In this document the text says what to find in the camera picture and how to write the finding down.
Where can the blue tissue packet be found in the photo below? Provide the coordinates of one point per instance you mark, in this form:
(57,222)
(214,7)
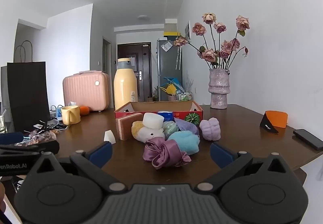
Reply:
(167,115)

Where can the small white tissue pack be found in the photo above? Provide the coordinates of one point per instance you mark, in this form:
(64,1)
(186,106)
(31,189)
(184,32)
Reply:
(57,112)

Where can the pink hard-shell suitcase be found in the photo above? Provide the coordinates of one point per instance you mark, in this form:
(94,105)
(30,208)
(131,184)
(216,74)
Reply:
(85,92)

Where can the white foam block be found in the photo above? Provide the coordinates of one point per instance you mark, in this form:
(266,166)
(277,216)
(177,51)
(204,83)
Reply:
(152,120)

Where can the pink and yellow sponge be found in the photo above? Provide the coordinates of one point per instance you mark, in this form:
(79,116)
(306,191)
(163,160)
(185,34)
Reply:
(128,126)

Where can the lilac fluffy towel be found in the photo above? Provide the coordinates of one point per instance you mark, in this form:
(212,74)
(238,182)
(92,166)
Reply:
(210,129)

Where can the large yellow thermos bottle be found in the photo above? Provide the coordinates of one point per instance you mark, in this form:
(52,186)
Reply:
(125,85)

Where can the yellow box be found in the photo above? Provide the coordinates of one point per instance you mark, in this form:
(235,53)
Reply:
(171,34)

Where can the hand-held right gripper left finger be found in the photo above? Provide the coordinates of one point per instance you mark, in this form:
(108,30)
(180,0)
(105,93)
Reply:
(101,154)

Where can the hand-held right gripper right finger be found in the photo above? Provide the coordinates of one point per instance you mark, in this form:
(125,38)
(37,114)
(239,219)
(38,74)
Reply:
(222,155)

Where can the clear glass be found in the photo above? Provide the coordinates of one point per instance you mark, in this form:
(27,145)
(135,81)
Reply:
(2,123)

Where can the black paper bag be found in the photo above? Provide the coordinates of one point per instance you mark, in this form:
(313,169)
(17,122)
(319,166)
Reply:
(27,95)

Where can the purple knitted cloth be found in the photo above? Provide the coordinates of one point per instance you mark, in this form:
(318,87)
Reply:
(186,126)

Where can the purple satin scrunchie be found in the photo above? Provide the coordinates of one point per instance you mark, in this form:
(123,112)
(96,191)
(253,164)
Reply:
(164,153)

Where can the pale green mesh bath ball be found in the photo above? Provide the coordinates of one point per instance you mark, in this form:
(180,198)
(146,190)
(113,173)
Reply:
(170,127)

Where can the round ceiling light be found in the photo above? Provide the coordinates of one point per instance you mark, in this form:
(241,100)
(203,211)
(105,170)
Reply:
(143,17)

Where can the orange tangerine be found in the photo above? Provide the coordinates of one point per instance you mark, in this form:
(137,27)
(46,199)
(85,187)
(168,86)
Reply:
(84,111)

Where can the dark brown door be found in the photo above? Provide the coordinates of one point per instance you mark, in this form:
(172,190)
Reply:
(131,49)

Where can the grey refrigerator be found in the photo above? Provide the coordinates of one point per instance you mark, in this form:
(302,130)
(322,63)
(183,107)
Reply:
(167,70)

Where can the blue and yellow bags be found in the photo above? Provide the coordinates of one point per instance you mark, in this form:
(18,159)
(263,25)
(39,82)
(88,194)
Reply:
(170,86)

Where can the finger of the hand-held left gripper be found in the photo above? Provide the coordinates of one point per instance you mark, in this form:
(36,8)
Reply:
(12,137)
(37,147)

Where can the red pumpkin print cardboard box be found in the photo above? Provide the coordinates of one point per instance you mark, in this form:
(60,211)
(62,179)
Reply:
(151,106)

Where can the rack of small bottles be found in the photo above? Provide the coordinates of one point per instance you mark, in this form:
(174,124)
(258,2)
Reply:
(183,95)

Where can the white triangular foam piece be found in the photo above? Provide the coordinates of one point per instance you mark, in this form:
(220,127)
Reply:
(109,137)

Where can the dried pink roses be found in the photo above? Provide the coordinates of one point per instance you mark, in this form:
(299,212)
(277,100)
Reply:
(209,54)

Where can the black smartphone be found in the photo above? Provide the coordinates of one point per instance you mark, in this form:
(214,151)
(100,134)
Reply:
(309,139)

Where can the pile of candy wrappers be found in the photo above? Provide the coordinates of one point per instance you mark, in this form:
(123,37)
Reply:
(40,137)

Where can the yellow mug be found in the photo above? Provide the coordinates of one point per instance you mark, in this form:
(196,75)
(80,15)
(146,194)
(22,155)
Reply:
(69,115)

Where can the yellow and white plush toy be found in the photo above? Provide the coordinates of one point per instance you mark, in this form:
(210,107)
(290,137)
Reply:
(149,135)

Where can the pink textured vase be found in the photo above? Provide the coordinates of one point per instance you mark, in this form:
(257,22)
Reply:
(219,89)

